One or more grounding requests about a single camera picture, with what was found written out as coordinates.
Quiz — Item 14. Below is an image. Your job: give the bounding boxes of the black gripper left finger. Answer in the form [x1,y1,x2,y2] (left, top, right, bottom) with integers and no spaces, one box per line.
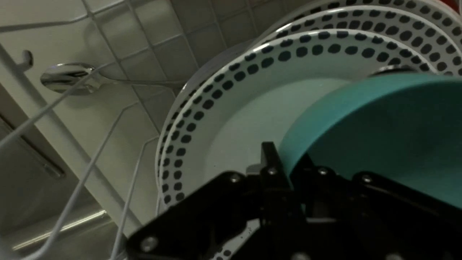
[124,142,309,260]

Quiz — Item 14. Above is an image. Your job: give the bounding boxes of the light blue bowl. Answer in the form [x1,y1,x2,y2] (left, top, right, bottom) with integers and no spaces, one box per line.
[280,71,462,209]

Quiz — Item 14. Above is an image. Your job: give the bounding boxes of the white wire dish rack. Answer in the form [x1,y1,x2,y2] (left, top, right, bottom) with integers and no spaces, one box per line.
[0,0,163,260]

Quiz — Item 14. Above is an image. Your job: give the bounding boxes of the chrome spoon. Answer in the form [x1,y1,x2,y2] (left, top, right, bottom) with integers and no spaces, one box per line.
[40,63,104,95]

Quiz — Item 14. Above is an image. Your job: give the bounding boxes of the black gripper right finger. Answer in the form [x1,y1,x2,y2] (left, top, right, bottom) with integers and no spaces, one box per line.
[291,161,462,260]

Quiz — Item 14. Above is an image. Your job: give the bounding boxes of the white plate black dots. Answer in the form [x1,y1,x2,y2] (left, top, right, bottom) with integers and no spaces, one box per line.
[258,5,462,77]
[287,0,462,38]
[155,28,437,260]

